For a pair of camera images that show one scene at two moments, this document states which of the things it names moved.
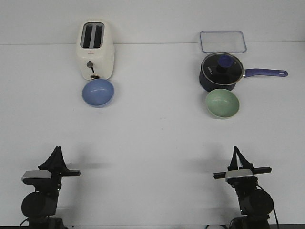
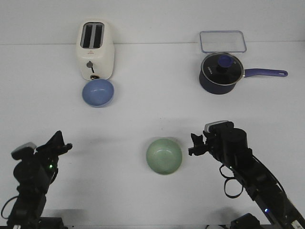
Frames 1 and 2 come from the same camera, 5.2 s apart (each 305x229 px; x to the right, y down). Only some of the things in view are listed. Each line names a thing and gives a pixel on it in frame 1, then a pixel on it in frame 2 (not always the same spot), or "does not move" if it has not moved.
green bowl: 222,103 -> 164,156
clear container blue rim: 214,41 does not move
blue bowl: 97,93 does not move
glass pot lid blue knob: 222,68 does not move
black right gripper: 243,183 -> 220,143
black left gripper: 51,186 -> 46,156
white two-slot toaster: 95,49 does not move
